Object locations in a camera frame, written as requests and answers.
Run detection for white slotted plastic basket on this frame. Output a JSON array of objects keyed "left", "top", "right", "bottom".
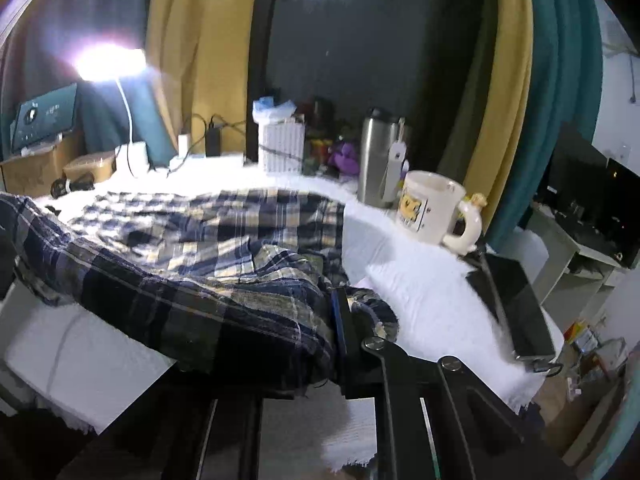
[{"left": 257, "top": 116, "right": 307, "bottom": 176}]

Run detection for black white-charger cable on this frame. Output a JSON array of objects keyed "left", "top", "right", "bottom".
[{"left": 182, "top": 112, "right": 210, "bottom": 137}]

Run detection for wide teal curtain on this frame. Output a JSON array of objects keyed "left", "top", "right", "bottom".
[{"left": 0, "top": 0, "right": 178, "bottom": 168}]

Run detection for narrow yellow curtain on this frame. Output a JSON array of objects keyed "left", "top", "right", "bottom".
[{"left": 462, "top": 0, "right": 533, "bottom": 203}]

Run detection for brown lidded food container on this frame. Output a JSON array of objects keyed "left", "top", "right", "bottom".
[{"left": 62, "top": 150, "right": 118, "bottom": 183}]

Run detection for white power strip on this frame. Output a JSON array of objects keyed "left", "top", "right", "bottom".
[{"left": 167, "top": 152, "right": 211, "bottom": 173}]

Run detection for white desk lamp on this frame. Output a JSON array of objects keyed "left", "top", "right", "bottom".
[{"left": 74, "top": 42, "right": 151, "bottom": 178}]

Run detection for dark window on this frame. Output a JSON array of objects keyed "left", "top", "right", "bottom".
[{"left": 250, "top": 0, "right": 496, "bottom": 171}]

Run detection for narrow teal curtain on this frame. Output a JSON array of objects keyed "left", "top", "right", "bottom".
[{"left": 487, "top": 0, "right": 603, "bottom": 248}]

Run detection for stainless steel thermos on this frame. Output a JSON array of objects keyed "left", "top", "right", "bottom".
[{"left": 356, "top": 107, "right": 408, "bottom": 208}]

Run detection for black tablet device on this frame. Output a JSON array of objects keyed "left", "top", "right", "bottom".
[{"left": 465, "top": 252, "right": 558, "bottom": 363}]

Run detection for blue plastic bag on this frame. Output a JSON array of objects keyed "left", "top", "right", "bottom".
[{"left": 252, "top": 96, "right": 296, "bottom": 123}]

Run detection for black computer monitor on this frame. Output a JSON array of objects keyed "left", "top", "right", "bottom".
[{"left": 542, "top": 122, "right": 608, "bottom": 241}]

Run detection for wide yellow curtain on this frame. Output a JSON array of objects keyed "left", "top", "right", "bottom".
[{"left": 145, "top": 0, "right": 261, "bottom": 156}]

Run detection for black computer tower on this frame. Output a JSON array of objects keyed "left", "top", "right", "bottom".
[{"left": 602, "top": 157, "right": 640, "bottom": 268}]

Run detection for cream cartoon print mug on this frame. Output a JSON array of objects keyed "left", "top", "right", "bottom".
[{"left": 396, "top": 170, "right": 488, "bottom": 253}]

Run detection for tablet with teal screen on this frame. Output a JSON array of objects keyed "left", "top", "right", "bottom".
[{"left": 11, "top": 84, "right": 80, "bottom": 153}]

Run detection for black brick-charger cable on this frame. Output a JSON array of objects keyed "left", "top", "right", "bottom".
[{"left": 221, "top": 119, "right": 307, "bottom": 162}]

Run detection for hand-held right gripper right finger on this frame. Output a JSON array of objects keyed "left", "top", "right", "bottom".
[{"left": 327, "top": 285, "right": 576, "bottom": 480}]

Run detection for black charger brick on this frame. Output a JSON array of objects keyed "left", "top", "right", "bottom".
[{"left": 205, "top": 121, "right": 223, "bottom": 157}]

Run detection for white storage bin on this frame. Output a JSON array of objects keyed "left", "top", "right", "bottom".
[{"left": 510, "top": 227, "right": 548, "bottom": 286}]

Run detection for bundled black cable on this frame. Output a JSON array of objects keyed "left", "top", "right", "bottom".
[{"left": 50, "top": 172, "right": 96, "bottom": 198}]

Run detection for white computer desk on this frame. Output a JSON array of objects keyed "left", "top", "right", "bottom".
[{"left": 525, "top": 205, "right": 631, "bottom": 321}]

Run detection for white textured table cloth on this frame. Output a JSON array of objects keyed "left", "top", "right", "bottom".
[{"left": 0, "top": 152, "right": 556, "bottom": 471}]

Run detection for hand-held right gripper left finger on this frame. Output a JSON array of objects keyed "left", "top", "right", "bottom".
[{"left": 192, "top": 396, "right": 265, "bottom": 480}]

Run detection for blue yellow plaid pants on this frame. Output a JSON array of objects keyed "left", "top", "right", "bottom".
[{"left": 0, "top": 187, "right": 401, "bottom": 396}]

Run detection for brown cardboard box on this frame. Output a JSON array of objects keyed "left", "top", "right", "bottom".
[{"left": 0, "top": 132, "right": 86, "bottom": 198}]

